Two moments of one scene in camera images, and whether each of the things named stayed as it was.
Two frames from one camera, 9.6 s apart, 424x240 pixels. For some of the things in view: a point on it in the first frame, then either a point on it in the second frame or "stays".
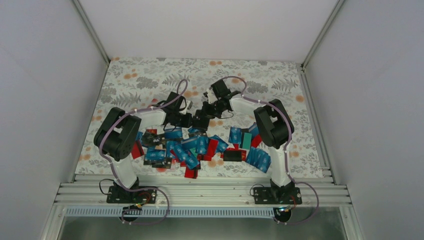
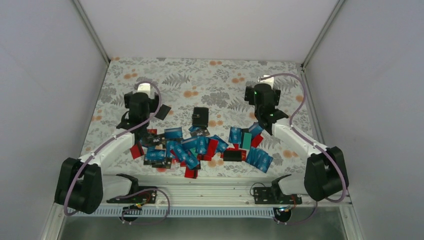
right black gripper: (206, 109) → (249, 95)
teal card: (247, 141) stays
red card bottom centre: (191, 173) stays
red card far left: (137, 151) stays
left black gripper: (186, 124) → (154, 103)
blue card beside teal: (235, 137) stays
